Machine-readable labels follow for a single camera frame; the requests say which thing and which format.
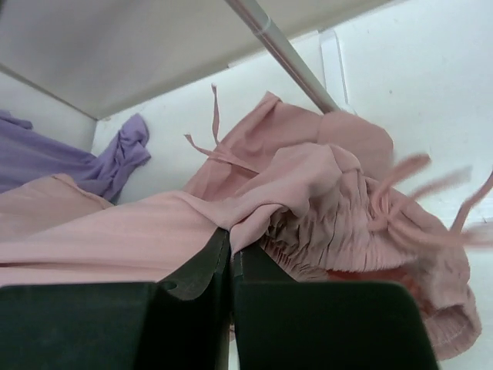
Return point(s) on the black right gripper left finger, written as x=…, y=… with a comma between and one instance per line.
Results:
x=180, y=322

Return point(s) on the grey vertical rack pole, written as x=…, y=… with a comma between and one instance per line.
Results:
x=278, y=45

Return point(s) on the white rack base foot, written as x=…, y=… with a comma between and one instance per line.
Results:
x=334, y=75

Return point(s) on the pink trousers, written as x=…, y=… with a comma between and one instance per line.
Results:
x=317, y=192

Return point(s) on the purple hanging garment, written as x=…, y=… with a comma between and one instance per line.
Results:
x=27, y=156

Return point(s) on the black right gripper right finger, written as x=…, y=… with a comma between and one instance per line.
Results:
x=284, y=324

